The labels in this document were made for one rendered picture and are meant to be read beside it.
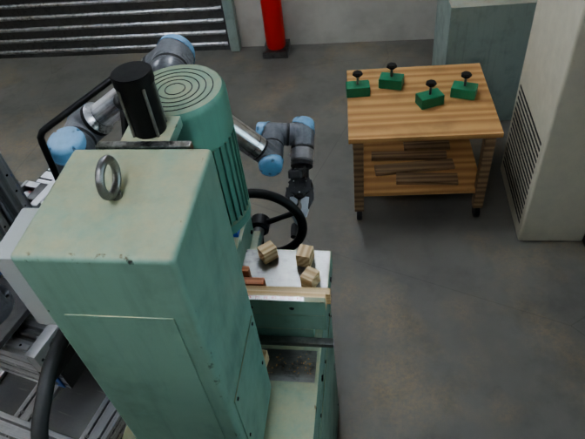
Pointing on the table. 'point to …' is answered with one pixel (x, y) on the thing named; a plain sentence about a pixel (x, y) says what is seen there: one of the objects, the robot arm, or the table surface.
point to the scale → (276, 298)
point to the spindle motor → (207, 128)
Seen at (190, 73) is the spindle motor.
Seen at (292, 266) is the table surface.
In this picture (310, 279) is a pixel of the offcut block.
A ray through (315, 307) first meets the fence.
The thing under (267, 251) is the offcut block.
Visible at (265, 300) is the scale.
